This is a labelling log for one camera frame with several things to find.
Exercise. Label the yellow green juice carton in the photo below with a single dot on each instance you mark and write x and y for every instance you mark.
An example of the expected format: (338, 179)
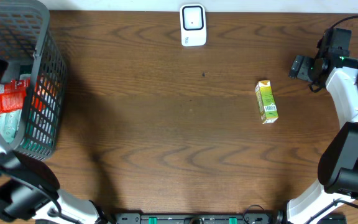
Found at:
(267, 107)

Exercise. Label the white barcode scanner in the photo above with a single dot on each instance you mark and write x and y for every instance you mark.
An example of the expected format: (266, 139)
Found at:
(193, 25)

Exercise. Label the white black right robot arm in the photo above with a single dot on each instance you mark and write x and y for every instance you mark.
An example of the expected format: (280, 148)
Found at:
(337, 182)

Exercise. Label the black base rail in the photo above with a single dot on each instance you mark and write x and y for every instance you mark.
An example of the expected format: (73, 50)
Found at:
(136, 218)

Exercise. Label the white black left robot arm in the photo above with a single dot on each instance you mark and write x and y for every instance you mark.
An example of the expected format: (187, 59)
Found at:
(28, 188)

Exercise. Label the red snack bag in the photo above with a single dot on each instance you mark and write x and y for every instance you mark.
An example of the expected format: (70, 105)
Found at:
(12, 95)

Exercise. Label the light green wet wipes pack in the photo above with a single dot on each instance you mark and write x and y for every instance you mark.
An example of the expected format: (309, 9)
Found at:
(9, 124)

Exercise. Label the grey plastic shopping basket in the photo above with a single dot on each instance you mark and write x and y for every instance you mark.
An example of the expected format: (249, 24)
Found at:
(34, 61)

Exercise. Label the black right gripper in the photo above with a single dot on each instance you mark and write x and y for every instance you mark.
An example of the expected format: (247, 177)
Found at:
(302, 72)

